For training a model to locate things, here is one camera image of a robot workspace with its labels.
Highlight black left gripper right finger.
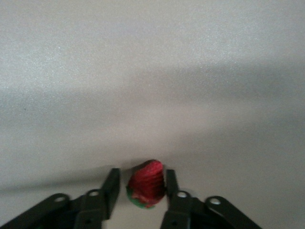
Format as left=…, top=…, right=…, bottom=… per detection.
left=159, top=169, right=263, bottom=229

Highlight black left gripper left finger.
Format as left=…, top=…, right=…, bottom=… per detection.
left=0, top=168, right=121, bottom=229

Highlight red strawberry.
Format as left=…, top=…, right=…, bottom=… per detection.
left=126, top=160, right=166, bottom=209

